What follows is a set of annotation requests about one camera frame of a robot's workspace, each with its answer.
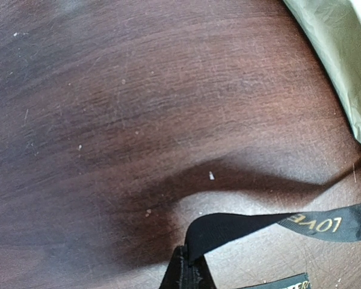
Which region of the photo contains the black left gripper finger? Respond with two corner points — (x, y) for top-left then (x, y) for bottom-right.
(159, 246), (216, 289)

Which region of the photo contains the black camera strap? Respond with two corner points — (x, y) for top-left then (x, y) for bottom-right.
(185, 202), (361, 289)

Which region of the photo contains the wrapping paper sheet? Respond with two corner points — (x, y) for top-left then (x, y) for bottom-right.
(285, 1), (361, 144)

